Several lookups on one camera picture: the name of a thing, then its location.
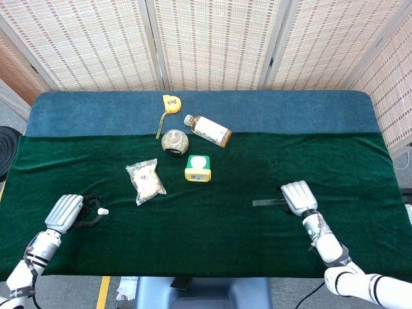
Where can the white stopper cap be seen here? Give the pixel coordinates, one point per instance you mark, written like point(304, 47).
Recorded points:
point(103, 211)

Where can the clear plastic snack bag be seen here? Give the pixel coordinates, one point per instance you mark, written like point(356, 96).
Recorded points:
point(146, 183)

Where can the tea bottle white label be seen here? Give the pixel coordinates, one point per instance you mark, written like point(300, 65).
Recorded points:
point(209, 130)

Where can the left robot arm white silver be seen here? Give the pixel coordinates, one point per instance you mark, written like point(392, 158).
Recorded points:
point(29, 260)

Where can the green velvet cloth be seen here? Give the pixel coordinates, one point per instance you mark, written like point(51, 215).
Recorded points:
point(206, 238)

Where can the black round stool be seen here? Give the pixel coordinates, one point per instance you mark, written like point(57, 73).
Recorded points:
point(8, 151)

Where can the woven bamboo screen panel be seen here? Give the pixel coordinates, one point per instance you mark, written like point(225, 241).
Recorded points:
point(392, 96)
point(90, 42)
point(328, 42)
point(16, 71)
point(215, 42)

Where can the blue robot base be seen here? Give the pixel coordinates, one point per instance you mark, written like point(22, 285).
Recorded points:
point(206, 293)

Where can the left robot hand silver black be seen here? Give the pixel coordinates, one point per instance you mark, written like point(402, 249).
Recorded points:
point(62, 212)

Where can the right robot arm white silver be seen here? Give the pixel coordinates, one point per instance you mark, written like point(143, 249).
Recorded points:
point(331, 251)

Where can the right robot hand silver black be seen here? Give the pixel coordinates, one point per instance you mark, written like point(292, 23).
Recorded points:
point(297, 198)

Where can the black flat device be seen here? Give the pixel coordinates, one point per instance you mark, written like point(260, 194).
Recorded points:
point(181, 283)

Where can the round clear jar black lid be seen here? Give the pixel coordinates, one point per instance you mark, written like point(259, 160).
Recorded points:
point(174, 141)

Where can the yellow container green lid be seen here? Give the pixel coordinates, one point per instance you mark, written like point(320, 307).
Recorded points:
point(198, 169)

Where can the blue cloth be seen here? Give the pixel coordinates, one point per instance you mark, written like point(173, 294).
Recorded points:
point(96, 112)

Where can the yellow tape measure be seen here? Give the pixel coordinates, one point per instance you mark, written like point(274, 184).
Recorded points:
point(171, 103)

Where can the transparent glass test tube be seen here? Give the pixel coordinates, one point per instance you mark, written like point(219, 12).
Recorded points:
point(267, 202)

